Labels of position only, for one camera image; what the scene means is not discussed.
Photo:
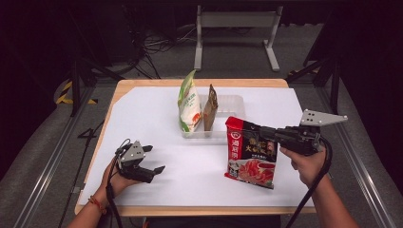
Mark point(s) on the gold brown packet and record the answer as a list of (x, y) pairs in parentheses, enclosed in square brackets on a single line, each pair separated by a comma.
[(210, 110)]

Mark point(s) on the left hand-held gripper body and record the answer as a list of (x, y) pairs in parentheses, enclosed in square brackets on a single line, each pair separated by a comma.
[(134, 167)]

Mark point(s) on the person's right hand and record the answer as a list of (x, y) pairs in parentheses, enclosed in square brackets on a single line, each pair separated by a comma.
[(305, 167)]

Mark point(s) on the white paper sheet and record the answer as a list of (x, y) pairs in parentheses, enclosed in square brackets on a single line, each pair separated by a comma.
[(142, 120)]

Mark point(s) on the aluminium rail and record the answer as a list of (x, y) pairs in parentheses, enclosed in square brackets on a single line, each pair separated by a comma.
[(358, 171), (53, 158)]

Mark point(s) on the yellow black floor tape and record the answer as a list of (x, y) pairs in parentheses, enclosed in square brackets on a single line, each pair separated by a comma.
[(65, 95)]

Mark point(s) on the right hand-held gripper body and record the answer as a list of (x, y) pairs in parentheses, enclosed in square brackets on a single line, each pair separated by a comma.
[(301, 139)]

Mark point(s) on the black tripod stand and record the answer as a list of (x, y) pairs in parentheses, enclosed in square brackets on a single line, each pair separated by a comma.
[(76, 82), (334, 82)]

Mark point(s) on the person's left hand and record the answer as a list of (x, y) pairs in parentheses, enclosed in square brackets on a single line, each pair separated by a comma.
[(117, 183)]

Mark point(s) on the green and white packet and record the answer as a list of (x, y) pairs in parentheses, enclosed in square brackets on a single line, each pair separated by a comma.
[(189, 107)]

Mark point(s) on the clear plastic container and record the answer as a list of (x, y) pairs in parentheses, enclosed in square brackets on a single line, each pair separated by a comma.
[(229, 107)]

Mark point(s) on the red and black packet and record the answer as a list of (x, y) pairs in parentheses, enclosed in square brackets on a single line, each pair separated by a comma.
[(250, 158)]

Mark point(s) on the grey metal stand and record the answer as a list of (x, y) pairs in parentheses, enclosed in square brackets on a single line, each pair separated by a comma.
[(237, 19)]

